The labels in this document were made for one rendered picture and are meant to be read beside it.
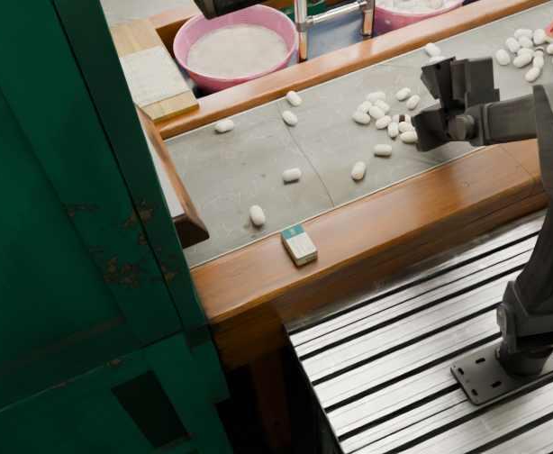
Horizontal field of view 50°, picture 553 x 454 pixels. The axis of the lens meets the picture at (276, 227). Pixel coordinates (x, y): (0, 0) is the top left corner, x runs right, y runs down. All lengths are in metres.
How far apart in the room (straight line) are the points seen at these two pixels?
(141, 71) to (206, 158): 0.26
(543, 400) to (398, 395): 0.21
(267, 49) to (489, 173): 0.57
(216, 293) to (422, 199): 0.37
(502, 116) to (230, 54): 0.69
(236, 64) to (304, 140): 0.29
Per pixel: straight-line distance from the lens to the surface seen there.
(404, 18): 1.40
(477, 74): 0.94
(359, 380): 0.92
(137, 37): 1.37
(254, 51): 1.34
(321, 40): 1.46
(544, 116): 0.69
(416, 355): 0.95
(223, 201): 1.03
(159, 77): 1.24
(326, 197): 1.02
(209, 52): 1.36
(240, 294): 0.89
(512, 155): 1.10
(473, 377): 0.94
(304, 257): 0.89
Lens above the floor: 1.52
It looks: 52 degrees down
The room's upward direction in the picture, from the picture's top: 6 degrees counter-clockwise
